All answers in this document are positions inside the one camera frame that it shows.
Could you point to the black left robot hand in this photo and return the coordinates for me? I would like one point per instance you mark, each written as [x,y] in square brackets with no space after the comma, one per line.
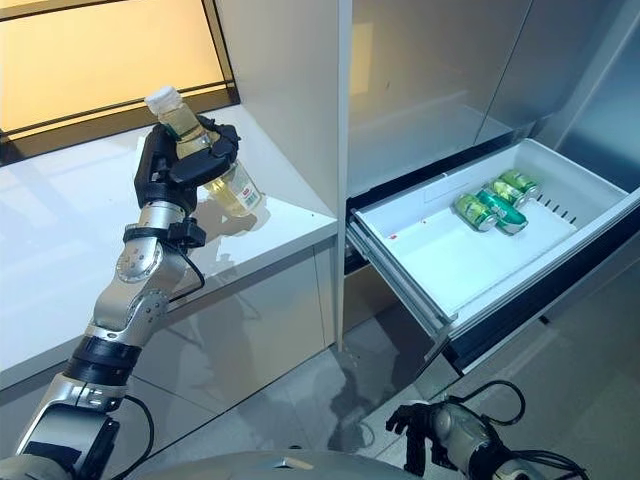
[155,170]

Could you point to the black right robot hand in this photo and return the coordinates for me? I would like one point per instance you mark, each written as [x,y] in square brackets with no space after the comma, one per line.
[417,417]

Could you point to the yellow drink bottle white cap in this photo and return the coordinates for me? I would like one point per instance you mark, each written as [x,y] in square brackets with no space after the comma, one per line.
[235,192]

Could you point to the fridge drawer white inside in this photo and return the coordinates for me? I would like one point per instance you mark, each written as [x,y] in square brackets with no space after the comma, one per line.
[440,260]

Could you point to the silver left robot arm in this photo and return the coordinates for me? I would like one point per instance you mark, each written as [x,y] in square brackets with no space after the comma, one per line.
[135,260]

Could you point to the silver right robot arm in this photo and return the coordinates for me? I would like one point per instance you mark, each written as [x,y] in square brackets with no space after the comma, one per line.
[460,425]

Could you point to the stainless steel fridge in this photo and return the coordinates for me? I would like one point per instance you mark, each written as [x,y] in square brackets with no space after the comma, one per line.
[425,75]

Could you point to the white counter cabinet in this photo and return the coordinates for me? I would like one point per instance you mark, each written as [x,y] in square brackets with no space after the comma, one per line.
[75,225]

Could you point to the tall white cabinet panel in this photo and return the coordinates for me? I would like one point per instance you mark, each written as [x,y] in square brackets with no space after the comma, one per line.
[285,100]

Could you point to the silver robot torso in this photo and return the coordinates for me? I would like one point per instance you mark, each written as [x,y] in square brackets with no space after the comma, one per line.
[250,467]

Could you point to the yellow-green drink can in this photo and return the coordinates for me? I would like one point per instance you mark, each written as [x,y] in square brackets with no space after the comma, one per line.
[505,190]
[472,211]

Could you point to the dark green drink can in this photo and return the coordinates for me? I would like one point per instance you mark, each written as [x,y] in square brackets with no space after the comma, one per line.
[507,217]

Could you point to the grey tall side panel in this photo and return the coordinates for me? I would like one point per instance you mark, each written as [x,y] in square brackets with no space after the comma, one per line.
[600,100]

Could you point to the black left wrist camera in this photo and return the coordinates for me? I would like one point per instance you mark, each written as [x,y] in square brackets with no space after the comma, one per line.
[187,232]

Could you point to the orange lit window black frame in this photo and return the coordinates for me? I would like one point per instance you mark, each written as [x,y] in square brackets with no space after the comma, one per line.
[100,50]

